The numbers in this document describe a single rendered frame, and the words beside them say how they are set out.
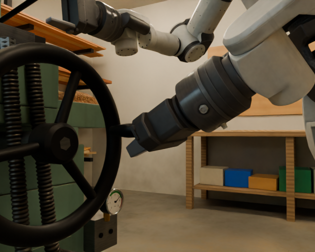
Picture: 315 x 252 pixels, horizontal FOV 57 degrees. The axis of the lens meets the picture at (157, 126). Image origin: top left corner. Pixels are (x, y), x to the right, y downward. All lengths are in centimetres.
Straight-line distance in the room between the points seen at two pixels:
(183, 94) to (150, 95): 380
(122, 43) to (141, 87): 345
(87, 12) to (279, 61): 50
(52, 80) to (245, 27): 35
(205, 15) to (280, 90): 62
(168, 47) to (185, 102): 59
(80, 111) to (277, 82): 48
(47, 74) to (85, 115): 21
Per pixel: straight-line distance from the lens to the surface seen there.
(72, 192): 72
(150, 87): 421
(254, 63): 38
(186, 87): 40
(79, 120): 72
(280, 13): 36
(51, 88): 56
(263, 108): 368
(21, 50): 43
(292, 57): 39
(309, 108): 74
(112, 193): 73
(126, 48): 84
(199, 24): 100
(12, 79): 50
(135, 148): 48
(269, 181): 323
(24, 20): 350
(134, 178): 434
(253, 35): 36
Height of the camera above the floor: 82
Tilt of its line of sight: 2 degrees up
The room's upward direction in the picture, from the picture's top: straight up
